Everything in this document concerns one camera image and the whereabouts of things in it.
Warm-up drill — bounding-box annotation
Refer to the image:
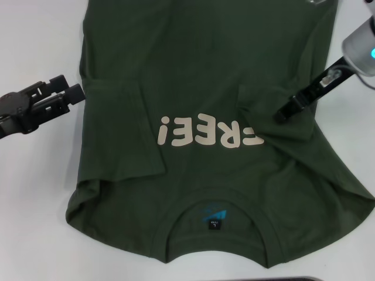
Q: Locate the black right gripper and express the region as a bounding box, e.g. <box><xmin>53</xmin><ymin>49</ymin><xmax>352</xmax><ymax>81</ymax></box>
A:
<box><xmin>272</xmin><ymin>54</ymin><xmax>357</xmax><ymax>124</ymax></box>

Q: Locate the dark green FREE t-shirt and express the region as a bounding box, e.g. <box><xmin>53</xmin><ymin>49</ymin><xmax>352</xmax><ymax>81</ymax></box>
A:
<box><xmin>66</xmin><ymin>0</ymin><xmax>375</xmax><ymax>272</ymax></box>

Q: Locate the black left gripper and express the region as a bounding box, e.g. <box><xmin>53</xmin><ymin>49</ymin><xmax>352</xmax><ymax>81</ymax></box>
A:
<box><xmin>0</xmin><ymin>74</ymin><xmax>86</xmax><ymax>140</ymax></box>

